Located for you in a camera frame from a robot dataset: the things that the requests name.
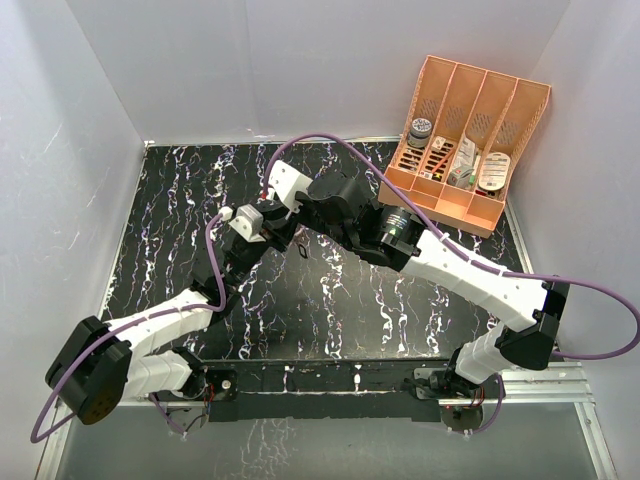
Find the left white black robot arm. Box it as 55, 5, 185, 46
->
45, 200, 300, 425

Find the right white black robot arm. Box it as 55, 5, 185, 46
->
292, 173, 568, 397

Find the small round grey jar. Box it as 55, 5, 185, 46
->
407, 117, 432, 149

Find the small white card box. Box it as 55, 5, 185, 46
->
431, 136, 449, 151

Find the white grey packaged item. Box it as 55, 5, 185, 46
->
446, 136, 480, 189

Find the orange plastic file organizer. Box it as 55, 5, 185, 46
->
379, 55, 551, 238

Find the white oval remote control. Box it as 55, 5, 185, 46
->
477, 152, 511, 192

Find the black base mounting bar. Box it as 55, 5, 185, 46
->
202, 357, 506, 424

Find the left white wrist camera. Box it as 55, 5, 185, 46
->
219, 204, 266, 243

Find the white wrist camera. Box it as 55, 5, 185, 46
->
263, 160, 312, 215
219, 204, 266, 243

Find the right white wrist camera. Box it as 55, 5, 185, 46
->
263, 160, 312, 215

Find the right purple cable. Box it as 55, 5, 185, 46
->
264, 132, 640, 435

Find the purple cable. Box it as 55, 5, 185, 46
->
29, 207, 236, 444
264, 132, 640, 435

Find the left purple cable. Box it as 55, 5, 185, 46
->
29, 207, 236, 444

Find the aluminium frame rail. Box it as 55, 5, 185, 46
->
499, 207, 619, 480

